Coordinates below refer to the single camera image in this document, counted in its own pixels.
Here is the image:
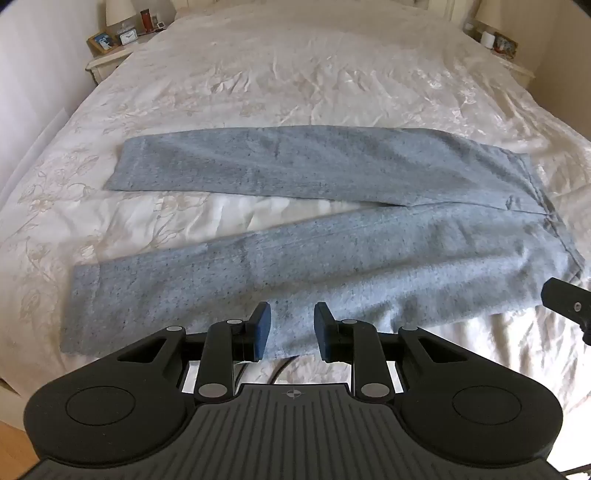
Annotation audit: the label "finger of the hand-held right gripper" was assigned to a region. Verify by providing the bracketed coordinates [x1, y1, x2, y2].
[542, 277, 591, 345]

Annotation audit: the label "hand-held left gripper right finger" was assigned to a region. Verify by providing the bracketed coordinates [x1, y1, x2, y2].
[314, 302, 467, 400]

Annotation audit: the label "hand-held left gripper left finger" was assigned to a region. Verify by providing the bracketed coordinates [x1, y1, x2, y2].
[117, 302, 273, 402]

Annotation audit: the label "grey-blue fleece pants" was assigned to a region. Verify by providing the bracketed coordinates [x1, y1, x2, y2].
[62, 127, 587, 358]

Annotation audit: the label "cream bedside table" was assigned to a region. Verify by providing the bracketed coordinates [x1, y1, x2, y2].
[85, 33, 155, 85]
[464, 23, 536, 88]

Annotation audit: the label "bed with white floral bedspread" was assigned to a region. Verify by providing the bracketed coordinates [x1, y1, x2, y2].
[0, 0, 591, 462]

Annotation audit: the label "white table lamp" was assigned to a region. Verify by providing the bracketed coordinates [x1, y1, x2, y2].
[105, 0, 136, 27]
[475, 0, 505, 29]

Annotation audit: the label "black cable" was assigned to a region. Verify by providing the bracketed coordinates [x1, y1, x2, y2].
[269, 354, 297, 385]

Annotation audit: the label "dark picture frame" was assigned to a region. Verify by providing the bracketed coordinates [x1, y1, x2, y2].
[493, 32, 519, 59]

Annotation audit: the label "wooden picture frame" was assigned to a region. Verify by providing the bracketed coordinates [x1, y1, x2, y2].
[88, 31, 115, 54]

